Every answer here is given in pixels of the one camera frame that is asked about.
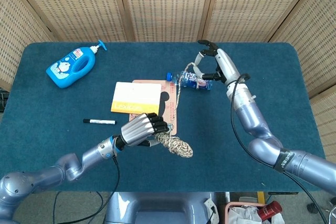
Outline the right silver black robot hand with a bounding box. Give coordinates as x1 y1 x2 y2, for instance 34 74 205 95
193 39 241 86

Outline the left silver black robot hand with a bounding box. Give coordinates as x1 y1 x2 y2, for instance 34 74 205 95
113 112 170 148

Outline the camouflage braided rope bundle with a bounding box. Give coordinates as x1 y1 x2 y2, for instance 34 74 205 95
153 62 200 159

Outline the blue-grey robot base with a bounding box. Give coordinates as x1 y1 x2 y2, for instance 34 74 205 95
104 191 220 224

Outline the yellow and white notebook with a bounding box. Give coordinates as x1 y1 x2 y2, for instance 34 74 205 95
110 81 162 115

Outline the cartoon print mouse pad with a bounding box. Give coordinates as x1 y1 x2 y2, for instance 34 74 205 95
128 79 182 136

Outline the black and white marker pen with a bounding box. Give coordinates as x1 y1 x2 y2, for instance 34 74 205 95
83 119 117 125

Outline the clear bottle with blue label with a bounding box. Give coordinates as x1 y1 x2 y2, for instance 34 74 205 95
165 69 214 91

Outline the blue carpet table cover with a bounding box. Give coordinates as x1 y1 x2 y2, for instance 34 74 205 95
0 41 329 193

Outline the woven wooden folding screen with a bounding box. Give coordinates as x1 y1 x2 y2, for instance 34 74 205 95
0 0 336 162

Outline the blue pump lotion bottle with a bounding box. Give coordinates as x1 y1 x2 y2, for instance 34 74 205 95
46 39 108 89

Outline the pink waste bin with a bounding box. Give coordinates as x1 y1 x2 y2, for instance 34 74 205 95
224 201 286 224

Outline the white crumpled trash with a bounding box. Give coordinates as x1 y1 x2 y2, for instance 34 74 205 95
228 205 286 224

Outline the black floor device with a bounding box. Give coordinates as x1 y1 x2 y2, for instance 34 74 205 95
0 89 10 113

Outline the red drink can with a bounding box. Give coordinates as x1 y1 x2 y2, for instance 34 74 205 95
257 200 284 221

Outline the black caster wheel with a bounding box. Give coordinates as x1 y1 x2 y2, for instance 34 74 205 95
307 202 320 215

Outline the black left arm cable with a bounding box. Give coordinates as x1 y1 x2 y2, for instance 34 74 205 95
56 155 121 224

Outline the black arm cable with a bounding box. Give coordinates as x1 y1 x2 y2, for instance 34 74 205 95
230 73 330 224
56 155 121 224

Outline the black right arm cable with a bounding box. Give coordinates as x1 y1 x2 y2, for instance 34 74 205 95
230 73 330 224

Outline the black floor cable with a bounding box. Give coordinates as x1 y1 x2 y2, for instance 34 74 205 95
52 191 104 224

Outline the black velcro arm strap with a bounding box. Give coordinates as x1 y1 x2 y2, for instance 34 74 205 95
272 148 293 174

